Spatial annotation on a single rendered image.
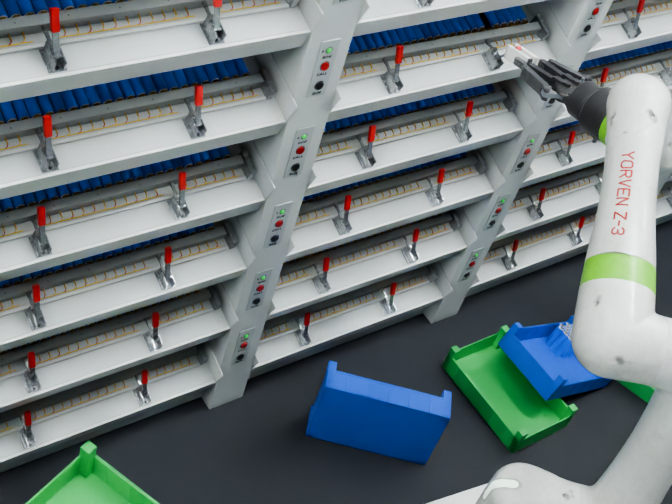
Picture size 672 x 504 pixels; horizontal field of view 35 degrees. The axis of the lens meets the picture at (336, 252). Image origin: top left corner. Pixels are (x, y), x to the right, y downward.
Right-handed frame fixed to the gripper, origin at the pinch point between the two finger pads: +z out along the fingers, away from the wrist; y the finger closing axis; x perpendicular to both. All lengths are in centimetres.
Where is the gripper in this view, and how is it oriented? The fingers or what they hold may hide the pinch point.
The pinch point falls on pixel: (521, 57)
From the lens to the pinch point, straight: 219.0
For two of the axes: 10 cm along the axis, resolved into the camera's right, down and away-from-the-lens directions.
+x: 1.5, -7.8, -6.0
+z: -5.7, -5.7, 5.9
